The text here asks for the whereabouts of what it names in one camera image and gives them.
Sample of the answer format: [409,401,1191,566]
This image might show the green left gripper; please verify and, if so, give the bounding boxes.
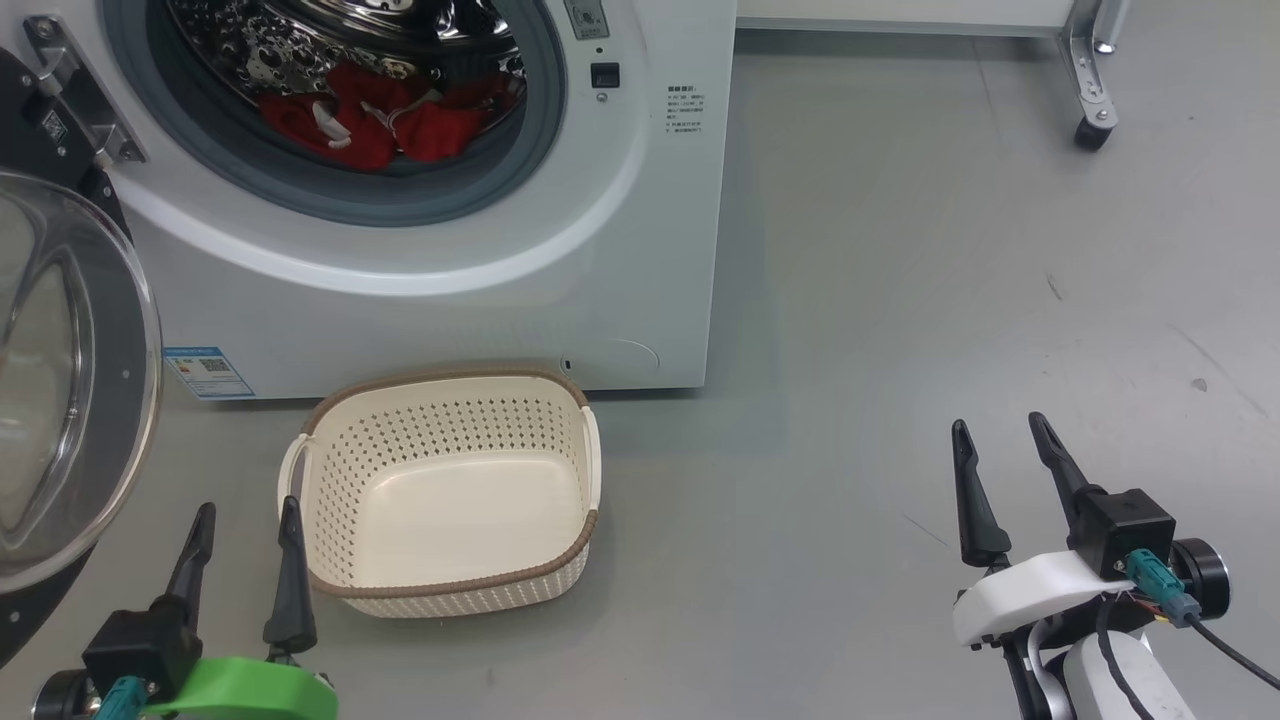
[140,495,339,720]

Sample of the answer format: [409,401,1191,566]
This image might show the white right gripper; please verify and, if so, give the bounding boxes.
[950,412,1136,649]

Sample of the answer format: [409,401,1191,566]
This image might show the round glass washer door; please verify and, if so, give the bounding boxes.
[0,45,164,669]

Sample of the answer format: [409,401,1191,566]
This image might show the red and white garment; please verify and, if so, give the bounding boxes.
[258,65,526,172]

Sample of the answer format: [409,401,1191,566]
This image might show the cream perforated laundry basket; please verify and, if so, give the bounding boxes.
[278,367,603,619]

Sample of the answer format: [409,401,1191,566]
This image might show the white front-load washing machine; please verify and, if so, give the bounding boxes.
[0,0,738,401]

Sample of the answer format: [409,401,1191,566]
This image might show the blue energy label sticker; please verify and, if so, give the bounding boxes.
[163,346,256,401]

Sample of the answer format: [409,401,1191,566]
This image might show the metal partition leg with caster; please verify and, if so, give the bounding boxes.
[1060,0,1136,153]

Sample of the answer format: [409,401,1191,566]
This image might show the white partition panel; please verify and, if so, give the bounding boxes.
[735,0,1076,39]

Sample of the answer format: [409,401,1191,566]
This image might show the left black cable teal connector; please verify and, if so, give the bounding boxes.
[95,675,151,720]

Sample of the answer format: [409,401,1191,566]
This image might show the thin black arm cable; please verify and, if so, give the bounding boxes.
[1095,598,1156,720]

